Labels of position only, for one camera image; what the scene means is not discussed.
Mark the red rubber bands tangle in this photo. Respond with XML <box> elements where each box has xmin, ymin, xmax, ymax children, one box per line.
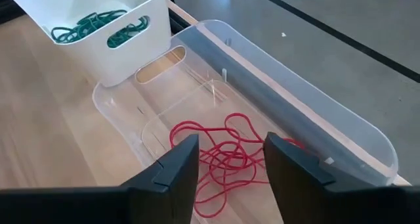
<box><xmin>169</xmin><ymin>112</ymin><xmax>306</xmax><ymax>219</ymax></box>

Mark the teal rubber bands tangle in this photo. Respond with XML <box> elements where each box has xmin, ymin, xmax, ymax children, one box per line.
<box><xmin>107</xmin><ymin>15</ymin><xmax>151</xmax><ymax>49</ymax></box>
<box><xmin>51</xmin><ymin>9</ymin><xmax>129</xmax><ymax>44</ymax></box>

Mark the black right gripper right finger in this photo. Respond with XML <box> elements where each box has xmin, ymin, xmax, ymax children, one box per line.
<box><xmin>262</xmin><ymin>131</ymin><xmax>373</xmax><ymax>224</ymax></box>

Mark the clear plastic basket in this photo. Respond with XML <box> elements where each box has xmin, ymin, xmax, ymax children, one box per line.
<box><xmin>92</xmin><ymin>19</ymin><xmax>400</xmax><ymax>224</ymax></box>

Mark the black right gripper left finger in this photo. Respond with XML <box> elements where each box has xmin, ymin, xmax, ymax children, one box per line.
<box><xmin>120</xmin><ymin>133</ymin><xmax>200</xmax><ymax>224</ymax></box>

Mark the white plastic basket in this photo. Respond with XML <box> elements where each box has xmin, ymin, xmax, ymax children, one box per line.
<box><xmin>1</xmin><ymin>0</ymin><xmax>173</xmax><ymax>88</ymax></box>

